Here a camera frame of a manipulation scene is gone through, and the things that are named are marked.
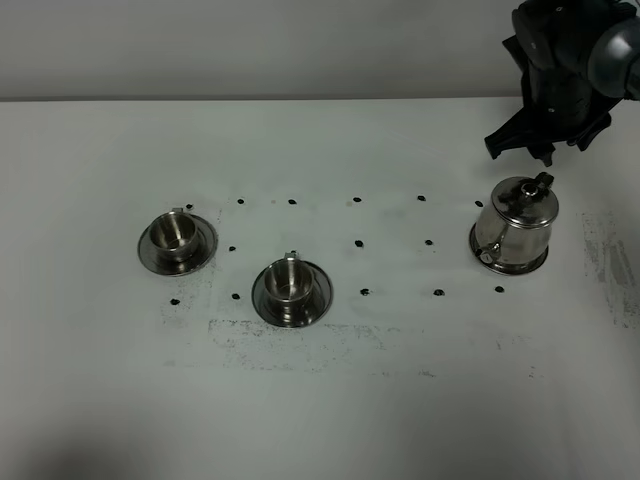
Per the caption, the middle steel saucer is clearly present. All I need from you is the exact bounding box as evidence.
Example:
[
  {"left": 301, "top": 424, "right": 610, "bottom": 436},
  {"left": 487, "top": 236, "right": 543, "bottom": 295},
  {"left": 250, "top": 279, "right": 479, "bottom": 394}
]
[{"left": 251, "top": 260, "right": 333, "bottom": 328}]

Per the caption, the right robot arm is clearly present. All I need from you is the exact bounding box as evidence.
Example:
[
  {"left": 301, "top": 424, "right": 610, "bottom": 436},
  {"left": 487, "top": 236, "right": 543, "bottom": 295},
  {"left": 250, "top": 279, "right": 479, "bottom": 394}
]
[{"left": 485, "top": 1, "right": 639, "bottom": 166}]

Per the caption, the stainless steel teapot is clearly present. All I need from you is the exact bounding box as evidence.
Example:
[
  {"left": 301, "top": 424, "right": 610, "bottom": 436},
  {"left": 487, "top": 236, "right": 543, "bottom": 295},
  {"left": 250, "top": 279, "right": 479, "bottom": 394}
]
[{"left": 474, "top": 172, "right": 559, "bottom": 265}]

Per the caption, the steel teacup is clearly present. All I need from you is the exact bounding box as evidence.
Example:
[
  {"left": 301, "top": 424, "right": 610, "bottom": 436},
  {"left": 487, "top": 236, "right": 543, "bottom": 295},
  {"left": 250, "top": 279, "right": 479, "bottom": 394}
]
[
  {"left": 263, "top": 252, "right": 315, "bottom": 305},
  {"left": 149, "top": 210, "right": 199, "bottom": 262}
]

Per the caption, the left steel saucer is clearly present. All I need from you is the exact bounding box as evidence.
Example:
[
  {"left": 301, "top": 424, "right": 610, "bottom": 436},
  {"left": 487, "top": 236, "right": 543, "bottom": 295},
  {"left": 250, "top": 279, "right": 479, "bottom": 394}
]
[{"left": 137, "top": 212, "right": 218, "bottom": 276}]

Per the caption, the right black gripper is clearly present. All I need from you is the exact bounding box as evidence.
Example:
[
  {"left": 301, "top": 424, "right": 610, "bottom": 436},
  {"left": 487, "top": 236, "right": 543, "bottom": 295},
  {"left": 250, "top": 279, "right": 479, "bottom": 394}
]
[{"left": 484, "top": 36, "right": 613, "bottom": 167}]

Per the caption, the left steel teacup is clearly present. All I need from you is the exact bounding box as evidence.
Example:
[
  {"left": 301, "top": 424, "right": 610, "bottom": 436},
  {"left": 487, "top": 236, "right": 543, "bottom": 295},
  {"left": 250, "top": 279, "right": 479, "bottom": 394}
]
[{"left": 149, "top": 210, "right": 199, "bottom": 262}]

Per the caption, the middle steel teacup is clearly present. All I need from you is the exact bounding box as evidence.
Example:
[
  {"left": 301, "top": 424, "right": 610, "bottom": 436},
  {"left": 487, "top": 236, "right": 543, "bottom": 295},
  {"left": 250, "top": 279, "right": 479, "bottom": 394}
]
[{"left": 263, "top": 252, "right": 315, "bottom": 305}]

